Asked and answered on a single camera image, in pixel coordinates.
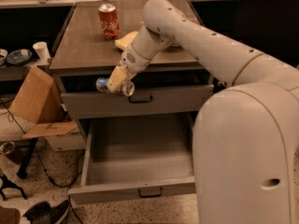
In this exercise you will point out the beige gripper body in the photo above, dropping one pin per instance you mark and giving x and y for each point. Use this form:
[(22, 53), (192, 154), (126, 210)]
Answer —
[(128, 61)]

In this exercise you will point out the silver blue redbull can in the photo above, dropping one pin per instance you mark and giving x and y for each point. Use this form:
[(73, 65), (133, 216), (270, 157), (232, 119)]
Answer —
[(101, 85)]

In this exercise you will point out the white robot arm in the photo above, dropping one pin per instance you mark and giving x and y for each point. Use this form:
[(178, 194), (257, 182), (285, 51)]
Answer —
[(244, 137)]

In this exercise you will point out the grey drawer cabinet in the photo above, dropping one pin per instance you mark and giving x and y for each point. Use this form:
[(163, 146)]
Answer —
[(84, 51)]

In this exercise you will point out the grey middle drawer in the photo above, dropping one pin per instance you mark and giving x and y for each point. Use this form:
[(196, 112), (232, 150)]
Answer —
[(155, 93)]

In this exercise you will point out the grey drawer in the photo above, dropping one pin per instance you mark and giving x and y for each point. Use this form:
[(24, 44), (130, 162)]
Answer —
[(139, 157), (155, 93)]

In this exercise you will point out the orange soda can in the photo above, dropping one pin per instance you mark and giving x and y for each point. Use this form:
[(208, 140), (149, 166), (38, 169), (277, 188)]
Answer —
[(109, 20)]

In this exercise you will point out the grey bottom drawer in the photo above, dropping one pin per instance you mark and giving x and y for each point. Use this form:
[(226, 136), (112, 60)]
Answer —
[(139, 157)]

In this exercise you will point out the yellow sponge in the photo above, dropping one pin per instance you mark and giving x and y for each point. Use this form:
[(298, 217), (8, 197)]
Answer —
[(125, 41)]

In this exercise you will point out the white paper cup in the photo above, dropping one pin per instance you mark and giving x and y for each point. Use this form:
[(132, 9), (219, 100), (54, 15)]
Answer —
[(41, 48)]

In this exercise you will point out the open cardboard box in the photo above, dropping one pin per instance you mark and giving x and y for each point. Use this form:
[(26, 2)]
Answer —
[(39, 101)]

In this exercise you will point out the dark round dish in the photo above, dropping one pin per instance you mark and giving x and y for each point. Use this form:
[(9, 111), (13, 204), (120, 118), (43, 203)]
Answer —
[(19, 57)]

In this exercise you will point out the white bowl at left edge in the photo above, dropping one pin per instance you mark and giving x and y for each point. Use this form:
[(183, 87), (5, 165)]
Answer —
[(3, 56)]

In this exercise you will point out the brown cup on floor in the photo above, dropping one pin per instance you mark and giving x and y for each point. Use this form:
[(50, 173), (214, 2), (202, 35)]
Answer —
[(12, 152)]

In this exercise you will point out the black stand leg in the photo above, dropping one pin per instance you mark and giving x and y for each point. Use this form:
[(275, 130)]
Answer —
[(30, 147)]

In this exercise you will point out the dark shoe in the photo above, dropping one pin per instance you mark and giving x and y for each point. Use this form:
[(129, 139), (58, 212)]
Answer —
[(59, 212), (38, 213)]

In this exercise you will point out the black tripod foot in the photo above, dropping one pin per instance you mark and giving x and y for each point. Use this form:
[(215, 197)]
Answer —
[(7, 184)]

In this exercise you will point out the black office chair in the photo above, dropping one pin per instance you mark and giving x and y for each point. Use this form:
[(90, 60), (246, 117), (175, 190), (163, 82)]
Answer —
[(271, 26)]

